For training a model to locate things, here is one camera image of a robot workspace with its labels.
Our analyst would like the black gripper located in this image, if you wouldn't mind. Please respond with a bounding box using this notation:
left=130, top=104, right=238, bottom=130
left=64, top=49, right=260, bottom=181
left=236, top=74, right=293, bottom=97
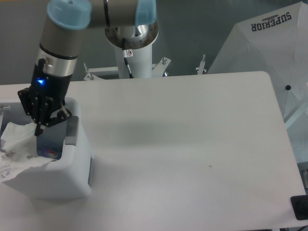
left=17, top=61, right=72, bottom=136

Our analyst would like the clear plastic water bottle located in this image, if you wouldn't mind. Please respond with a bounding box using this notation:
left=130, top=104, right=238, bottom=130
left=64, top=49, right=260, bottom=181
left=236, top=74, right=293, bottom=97
left=37, top=128, right=65, bottom=160

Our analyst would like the white plastic wrapper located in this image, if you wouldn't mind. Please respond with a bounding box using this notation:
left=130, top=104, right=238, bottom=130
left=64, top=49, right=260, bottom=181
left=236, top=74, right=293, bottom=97
left=0, top=122, right=53, bottom=182

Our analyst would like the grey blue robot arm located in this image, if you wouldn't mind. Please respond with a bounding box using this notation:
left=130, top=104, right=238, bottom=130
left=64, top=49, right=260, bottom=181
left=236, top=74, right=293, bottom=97
left=18, top=0, right=158, bottom=136

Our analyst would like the white plastic trash can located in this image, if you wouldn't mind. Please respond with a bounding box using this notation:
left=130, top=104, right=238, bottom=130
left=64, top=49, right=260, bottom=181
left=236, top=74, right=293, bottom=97
left=0, top=98, right=94, bottom=199

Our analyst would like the left metal table clamp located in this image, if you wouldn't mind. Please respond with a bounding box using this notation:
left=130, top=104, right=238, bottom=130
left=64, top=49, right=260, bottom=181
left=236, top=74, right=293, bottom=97
left=84, top=62, right=94, bottom=81

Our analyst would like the white umbrella with lettering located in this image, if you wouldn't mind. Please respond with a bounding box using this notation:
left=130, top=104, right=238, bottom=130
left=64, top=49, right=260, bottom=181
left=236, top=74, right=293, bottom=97
left=209, top=2, right=308, bottom=163

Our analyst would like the black device at table edge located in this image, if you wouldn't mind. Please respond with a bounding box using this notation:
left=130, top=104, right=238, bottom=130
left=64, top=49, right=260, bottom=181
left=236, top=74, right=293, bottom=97
left=290, top=195, right=308, bottom=220

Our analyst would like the black cable on pedestal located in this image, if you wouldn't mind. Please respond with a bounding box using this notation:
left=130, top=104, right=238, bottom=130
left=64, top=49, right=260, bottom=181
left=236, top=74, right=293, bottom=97
left=121, top=38, right=134, bottom=79

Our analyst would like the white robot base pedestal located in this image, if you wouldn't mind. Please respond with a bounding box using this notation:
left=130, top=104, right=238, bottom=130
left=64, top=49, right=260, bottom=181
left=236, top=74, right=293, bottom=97
left=105, top=22, right=159, bottom=79

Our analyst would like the middle metal bracket clamp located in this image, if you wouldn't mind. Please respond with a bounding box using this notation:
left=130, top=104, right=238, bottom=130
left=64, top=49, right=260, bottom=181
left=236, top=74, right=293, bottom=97
left=152, top=57, right=171, bottom=77

